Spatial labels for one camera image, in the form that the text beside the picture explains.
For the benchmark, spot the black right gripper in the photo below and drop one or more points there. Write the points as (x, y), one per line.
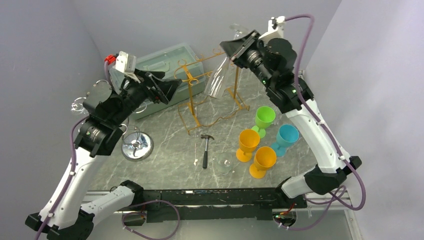
(232, 48)

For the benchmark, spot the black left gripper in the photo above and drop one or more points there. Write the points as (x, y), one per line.
(164, 89)

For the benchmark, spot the clear glass chrome rack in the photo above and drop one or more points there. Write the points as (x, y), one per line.
(77, 107)
(219, 78)

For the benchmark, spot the green wine glass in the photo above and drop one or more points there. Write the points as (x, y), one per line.
(264, 117)

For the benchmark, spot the orange wine glass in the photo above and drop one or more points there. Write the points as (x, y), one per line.
(264, 159)
(248, 141)

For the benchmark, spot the clear glass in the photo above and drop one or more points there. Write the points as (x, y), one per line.
(224, 163)

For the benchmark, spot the blue wine glass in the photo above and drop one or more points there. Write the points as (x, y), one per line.
(286, 136)

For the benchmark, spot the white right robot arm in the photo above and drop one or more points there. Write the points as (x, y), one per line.
(292, 96)

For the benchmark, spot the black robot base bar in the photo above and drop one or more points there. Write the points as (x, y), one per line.
(260, 203)

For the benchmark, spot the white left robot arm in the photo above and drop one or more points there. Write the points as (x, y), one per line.
(65, 216)

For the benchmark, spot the clear plastic storage box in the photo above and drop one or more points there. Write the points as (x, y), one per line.
(168, 60)

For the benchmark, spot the gold wire glass rack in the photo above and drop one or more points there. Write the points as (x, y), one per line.
(194, 80)

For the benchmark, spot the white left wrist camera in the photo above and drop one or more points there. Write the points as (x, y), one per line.
(124, 63)

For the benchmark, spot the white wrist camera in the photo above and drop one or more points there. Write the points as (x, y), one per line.
(275, 29)
(124, 63)

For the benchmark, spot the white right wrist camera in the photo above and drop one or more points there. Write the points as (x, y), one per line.
(275, 29)

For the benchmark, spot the black handled hammer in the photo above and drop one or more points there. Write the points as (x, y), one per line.
(207, 138)

